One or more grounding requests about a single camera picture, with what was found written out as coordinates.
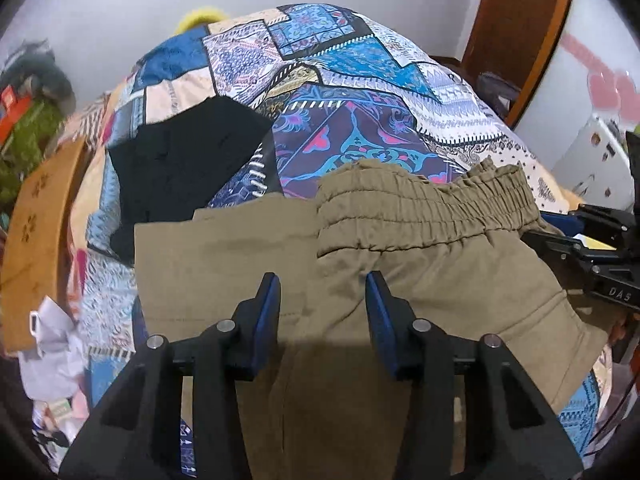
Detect green patterned bag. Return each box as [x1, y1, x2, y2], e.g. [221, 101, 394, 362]
[1, 99, 63, 208]

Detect white storage cabinet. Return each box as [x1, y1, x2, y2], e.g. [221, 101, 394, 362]
[552, 115, 634, 210]

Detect orange box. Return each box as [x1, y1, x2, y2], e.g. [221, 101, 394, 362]
[0, 84, 32, 145]

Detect wooden bed headboard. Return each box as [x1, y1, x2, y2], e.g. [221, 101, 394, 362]
[1, 139, 89, 354]

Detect blue patchwork bedspread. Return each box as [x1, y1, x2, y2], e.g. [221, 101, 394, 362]
[70, 3, 600, 451]

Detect khaki elastic-waist pants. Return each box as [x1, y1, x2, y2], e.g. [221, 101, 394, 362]
[134, 159, 623, 479]

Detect black folded garment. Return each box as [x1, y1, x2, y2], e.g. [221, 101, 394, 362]
[110, 96, 271, 264]

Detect white crumpled cloth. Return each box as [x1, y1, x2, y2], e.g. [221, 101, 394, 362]
[17, 296, 86, 402]

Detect brown wooden door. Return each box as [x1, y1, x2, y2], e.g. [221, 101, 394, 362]
[461, 0, 570, 128]

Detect yellow plush item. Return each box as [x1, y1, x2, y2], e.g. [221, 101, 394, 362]
[174, 6, 228, 36]

